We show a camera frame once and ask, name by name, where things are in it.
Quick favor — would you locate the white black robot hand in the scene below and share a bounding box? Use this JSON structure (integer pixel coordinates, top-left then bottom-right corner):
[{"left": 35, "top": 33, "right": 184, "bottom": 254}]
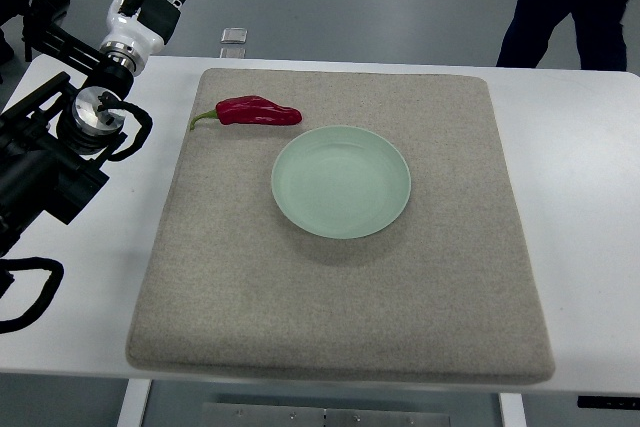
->
[{"left": 101, "top": 0, "right": 187, "bottom": 59}]

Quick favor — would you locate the red chili pepper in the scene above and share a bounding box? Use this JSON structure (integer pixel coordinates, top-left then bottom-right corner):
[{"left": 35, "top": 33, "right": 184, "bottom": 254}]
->
[{"left": 189, "top": 95, "right": 303, "bottom": 130}]

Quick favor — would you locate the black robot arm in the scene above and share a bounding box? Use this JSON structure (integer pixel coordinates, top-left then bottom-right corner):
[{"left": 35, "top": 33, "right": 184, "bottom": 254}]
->
[{"left": 1, "top": 0, "right": 153, "bottom": 254}]

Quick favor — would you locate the pale green plate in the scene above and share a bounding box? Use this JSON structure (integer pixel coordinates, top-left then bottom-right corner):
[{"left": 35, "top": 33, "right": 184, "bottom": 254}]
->
[{"left": 271, "top": 125, "right": 411, "bottom": 240}]

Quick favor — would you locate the clear floor socket cover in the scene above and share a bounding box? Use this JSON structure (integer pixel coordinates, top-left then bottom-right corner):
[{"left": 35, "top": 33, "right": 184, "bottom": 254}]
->
[{"left": 220, "top": 27, "right": 248, "bottom": 44}]

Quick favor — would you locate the white table leg left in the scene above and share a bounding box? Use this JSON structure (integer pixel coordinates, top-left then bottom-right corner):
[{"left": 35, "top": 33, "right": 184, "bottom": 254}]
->
[{"left": 116, "top": 379, "right": 152, "bottom": 427}]

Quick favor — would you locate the white table leg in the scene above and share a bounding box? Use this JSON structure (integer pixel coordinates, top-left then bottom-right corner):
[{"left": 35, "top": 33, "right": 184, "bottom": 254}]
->
[
  {"left": 498, "top": 393, "right": 527, "bottom": 427},
  {"left": 116, "top": 379, "right": 152, "bottom": 427}
]

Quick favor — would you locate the beige felt mat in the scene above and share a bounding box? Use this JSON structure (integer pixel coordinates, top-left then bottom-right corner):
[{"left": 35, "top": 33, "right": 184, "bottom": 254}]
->
[{"left": 126, "top": 68, "right": 555, "bottom": 385}]

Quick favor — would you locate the person in dark trousers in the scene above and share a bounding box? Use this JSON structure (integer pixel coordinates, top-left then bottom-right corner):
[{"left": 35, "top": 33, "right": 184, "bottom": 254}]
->
[{"left": 496, "top": 0, "right": 629, "bottom": 72}]

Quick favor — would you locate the white table leg right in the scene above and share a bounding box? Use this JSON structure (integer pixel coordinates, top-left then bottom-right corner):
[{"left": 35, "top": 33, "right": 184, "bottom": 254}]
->
[{"left": 498, "top": 393, "right": 527, "bottom": 427}]

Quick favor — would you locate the black table control panel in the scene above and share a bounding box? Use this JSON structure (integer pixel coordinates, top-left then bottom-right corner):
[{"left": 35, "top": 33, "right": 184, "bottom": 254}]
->
[{"left": 577, "top": 395, "right": 640, "bottom": 411}]

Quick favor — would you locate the metal base plate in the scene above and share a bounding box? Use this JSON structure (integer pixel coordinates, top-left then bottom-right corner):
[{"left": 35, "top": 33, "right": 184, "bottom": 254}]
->
[{"left": 200, "top": 403, "right": 451, "bottom": 427}]

